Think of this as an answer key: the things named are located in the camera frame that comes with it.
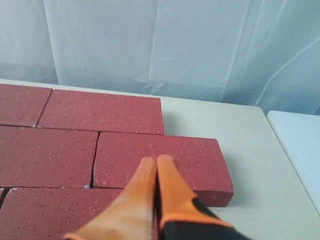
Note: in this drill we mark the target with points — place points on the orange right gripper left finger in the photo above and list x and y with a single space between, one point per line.
130 216

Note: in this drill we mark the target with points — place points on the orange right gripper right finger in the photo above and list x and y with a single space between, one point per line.
183 215

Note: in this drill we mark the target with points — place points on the red placed brick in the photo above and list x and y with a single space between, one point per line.
46 158

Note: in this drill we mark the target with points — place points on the red brick top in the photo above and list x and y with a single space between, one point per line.
3 193

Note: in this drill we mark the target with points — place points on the red brick second row right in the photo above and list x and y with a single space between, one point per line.
199 161

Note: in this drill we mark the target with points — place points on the red brick third row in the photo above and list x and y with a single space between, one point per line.
49 213

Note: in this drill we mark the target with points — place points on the red brick back right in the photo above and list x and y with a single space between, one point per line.
102 112

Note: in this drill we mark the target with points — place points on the red brick back left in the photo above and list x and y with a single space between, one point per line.
22 105

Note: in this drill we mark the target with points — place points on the white backdrop sheet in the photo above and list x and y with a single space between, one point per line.
263 53

